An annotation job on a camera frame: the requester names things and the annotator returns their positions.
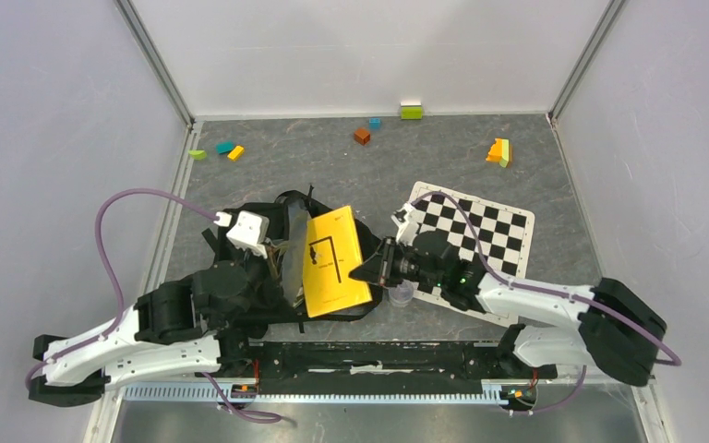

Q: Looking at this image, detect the black white chessboard mat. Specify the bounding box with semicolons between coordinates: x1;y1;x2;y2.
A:
400;180;536;325

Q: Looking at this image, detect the green half-round block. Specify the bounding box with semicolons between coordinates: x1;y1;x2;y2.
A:
188;150;207;160

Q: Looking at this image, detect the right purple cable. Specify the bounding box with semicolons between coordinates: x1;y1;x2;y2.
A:
412;190;683;368

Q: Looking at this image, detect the green white block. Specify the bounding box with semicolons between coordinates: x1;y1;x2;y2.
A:
400;100;424;120

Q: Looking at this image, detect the clear paperclip jar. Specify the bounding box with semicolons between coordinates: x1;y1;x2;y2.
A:
388;281;415;307

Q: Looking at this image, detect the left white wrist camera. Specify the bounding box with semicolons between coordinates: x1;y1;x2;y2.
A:
213;210;270;258

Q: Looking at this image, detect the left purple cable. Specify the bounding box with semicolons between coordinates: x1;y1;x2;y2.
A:
24;187;234;389

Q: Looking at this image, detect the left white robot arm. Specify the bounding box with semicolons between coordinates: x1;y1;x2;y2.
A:
27;258;282;407

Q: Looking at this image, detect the white cable duct strip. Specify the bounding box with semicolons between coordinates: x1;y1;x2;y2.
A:
123;381;515;406

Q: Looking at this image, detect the teal block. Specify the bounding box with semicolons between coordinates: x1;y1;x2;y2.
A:
215;141;235;155

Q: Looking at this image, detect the black student backpack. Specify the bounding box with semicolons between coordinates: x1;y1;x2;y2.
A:
202;190;384;338

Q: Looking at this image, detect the yellow-green block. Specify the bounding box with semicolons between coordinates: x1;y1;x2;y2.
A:
499;138;513;168

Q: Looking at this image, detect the brown cube block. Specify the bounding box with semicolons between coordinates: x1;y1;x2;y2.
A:
353;127;371;146

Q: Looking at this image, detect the purple cable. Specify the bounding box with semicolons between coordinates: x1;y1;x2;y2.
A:
24;187;234;389
412;190;683;368

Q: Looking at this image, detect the yellow booklet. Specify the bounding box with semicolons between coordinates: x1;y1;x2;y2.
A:
302;206;372;317

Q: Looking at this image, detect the yellow small block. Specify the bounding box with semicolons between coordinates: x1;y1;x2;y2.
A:
227;145;245;162

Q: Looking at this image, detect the orange stepped block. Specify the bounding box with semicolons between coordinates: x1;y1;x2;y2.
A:
486;138;505;163

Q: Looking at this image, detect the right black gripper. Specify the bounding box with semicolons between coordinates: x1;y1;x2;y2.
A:
351;236;444;289

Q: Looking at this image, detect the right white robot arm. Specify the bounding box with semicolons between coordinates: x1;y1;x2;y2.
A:
349;232;668;387

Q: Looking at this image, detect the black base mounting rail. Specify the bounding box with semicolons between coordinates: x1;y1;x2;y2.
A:
215;341;558;395

